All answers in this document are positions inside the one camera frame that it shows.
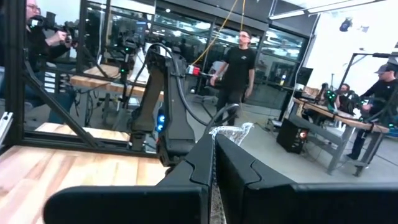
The red and white pendant box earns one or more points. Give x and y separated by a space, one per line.
196 71

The person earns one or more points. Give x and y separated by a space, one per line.
343 99
37 49
237 65
382 90

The black computer tower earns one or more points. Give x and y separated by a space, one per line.
290 137

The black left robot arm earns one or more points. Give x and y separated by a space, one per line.
177 130

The black metal table frame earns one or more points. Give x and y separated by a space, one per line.
14 77

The black ceiling spotlight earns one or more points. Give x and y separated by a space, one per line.
345 25

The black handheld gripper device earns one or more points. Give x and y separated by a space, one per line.
46 23

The silver aluminium bracket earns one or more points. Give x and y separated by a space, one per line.
5 127

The white ceiling strip light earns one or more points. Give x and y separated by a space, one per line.
326 7

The grey microfiber towel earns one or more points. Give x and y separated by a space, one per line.
233 132

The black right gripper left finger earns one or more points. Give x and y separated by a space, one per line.
140 205

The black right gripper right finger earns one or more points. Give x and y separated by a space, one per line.
295 205

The black distant robot arm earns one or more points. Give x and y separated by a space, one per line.
330 99
126 56

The black computer monitor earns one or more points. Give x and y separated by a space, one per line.
304 76

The wooden workbench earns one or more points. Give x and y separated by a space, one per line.
345 119
93 82

